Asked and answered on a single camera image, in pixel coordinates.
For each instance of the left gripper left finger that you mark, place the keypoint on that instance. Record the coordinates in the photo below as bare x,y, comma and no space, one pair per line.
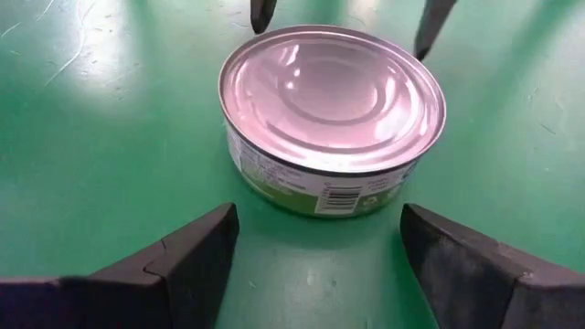
114,301

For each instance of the green table mat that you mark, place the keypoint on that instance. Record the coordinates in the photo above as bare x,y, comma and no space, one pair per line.
91,160

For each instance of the green Bumble Bee tuna can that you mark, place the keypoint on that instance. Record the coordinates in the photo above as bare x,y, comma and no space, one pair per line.
329,100

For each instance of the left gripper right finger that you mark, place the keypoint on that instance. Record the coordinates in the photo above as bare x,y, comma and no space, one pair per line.
503,297

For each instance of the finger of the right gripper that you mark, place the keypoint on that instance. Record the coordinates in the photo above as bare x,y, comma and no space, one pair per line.
434,23
262,13

